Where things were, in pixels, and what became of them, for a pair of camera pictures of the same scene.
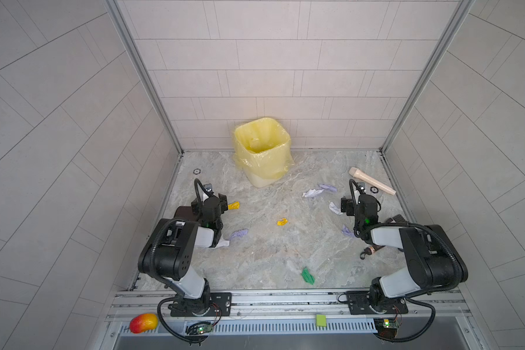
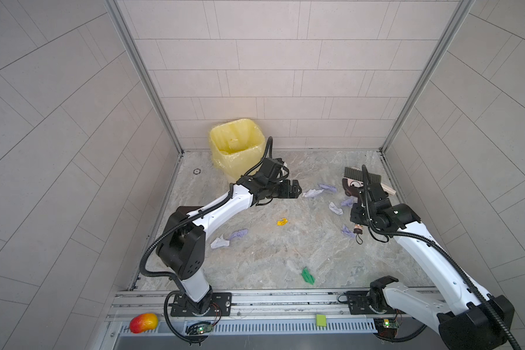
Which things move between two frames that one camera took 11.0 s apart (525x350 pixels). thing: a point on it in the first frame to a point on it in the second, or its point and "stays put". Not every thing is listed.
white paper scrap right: [335, 208] stays put
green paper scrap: [308, 276] stays put
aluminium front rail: [428, 311] stays put
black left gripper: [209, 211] to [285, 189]
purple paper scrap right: [346, 232] stays put
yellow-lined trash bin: [262, 151] to [236, 146]
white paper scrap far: [312, 192] stays put
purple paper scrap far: [329, 187] stays put
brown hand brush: [396, 219] to [352, 184]
